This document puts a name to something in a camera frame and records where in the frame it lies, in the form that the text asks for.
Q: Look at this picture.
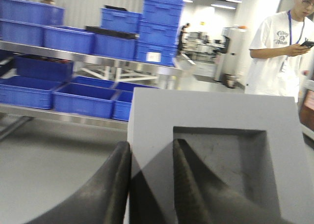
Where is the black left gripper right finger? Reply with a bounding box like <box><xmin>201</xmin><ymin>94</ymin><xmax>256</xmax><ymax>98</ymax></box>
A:
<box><xmin>173</xmin><ymin>139</ymin><xmax>282</xmax><ymax>224</ymax></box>

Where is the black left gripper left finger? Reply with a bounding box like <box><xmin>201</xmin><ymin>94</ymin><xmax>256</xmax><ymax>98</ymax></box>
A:
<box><xmin>29</xmin><ymin>141</ymin><xmax>131</xmax><ymax>224</ymax></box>

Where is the gray square foam base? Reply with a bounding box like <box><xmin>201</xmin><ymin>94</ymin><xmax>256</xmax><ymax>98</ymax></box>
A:
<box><xmin>128</xmin><ymin>87</ymin><xmax>314</xmax><ymax>224</ymax></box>

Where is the blue bin lower shelf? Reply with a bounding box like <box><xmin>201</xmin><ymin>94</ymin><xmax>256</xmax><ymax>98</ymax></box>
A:
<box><xmin>53</xmin><ymin>84</ymin><xmax>119</xmax><ymax>118</ymax></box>

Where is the blue bin shelf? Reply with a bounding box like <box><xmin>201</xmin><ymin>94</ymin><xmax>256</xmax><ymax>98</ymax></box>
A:
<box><xmin>43</xmin><ymin>26</ymin><xmax>95</xmax><ymax>55</ymax></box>
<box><xmin>53</xmin><ymin>84</ymin><xmax>119</xmax><ymax>118</ymax></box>

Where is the blue bin upper shelf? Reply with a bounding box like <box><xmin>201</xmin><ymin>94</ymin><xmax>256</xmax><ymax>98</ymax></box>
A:
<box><xmin>43</xmin><ymin>26</ymin><xmax>95</xmax><ymax>55</ymax></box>

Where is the steel shelving unit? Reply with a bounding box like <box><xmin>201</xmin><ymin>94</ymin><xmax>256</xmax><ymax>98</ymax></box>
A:
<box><xmin>0</xmin><ymin>41</ymin><xmax>184</xmax><ymax>130</ymax></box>

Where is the person in white shirt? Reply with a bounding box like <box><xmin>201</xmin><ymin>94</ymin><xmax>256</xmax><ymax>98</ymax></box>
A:
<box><xmin>244</xmin><ymin>0</ymin><xmax>314</xmax><ymax>102</ymax></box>

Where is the stack of blue crates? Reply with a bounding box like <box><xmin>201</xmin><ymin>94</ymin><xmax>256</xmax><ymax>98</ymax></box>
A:
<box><xmin>135</xmin><ymin>0</ymin><xmax>184</xmax><ymax>66</ymax></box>

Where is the black smartphone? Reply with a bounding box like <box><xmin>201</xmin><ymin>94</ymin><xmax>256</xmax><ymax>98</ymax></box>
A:
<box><xmin>300</xmin><ymin>40</ymin><xmax>314</xmax><ymax>48</ymax></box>

